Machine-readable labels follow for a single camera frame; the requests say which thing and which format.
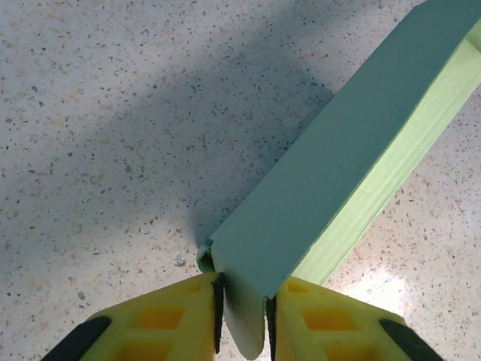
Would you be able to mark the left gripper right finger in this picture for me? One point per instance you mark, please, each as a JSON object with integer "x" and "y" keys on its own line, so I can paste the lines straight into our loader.
{"x": 330, "y": 331}

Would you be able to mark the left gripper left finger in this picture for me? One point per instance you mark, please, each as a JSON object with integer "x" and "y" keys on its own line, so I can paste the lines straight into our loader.
{"x": 161, "y": 331}

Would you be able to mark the green paper box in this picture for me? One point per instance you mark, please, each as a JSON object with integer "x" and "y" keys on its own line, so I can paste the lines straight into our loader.
{"x": 319, "y": 169}

